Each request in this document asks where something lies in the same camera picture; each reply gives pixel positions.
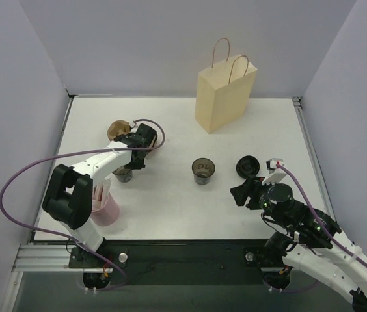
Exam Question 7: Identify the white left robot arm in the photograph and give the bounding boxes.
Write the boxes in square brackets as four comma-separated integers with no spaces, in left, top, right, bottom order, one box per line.
[42,123,157,267]

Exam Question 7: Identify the beige paper bag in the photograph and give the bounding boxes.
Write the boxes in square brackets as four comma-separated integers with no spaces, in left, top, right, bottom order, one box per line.
[195,37,258,133]

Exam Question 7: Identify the pink straw holder cup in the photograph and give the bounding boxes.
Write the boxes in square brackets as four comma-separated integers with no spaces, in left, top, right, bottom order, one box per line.
[90,193,120,227]

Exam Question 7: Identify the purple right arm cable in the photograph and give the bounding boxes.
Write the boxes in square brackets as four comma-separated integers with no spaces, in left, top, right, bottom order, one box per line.
[274,162,367,283]

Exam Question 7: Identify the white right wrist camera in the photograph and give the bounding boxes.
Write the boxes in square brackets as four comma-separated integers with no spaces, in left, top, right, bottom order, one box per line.
[262,158,286,185]

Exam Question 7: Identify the dark plastic cup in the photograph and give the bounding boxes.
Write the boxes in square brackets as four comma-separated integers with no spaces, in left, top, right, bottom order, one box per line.
[191,157,215,185]
[113,167,133,183]

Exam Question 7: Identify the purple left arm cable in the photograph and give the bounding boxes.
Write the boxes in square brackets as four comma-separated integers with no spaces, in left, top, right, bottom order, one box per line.
[0,118,167,291]

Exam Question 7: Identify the black cup lid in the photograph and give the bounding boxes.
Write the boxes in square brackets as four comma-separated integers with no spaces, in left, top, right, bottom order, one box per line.
[236,155,260,179]

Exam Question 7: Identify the white straws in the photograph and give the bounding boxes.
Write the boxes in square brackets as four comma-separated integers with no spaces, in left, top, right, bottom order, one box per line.
[93,179,111,211]

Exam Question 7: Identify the brown cardboard cup carrier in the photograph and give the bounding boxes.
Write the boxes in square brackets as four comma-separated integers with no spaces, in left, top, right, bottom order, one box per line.
[107,120,136,141]

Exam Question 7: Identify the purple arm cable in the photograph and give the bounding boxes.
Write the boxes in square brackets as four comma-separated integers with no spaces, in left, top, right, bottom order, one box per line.
[274,162,367,283]
[0,118,167,291]

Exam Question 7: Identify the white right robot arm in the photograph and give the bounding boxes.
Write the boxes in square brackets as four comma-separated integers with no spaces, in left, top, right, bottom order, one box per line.
[230,176,367,311]

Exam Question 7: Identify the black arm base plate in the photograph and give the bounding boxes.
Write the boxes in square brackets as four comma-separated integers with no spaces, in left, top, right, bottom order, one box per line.
[69,239,301,287]

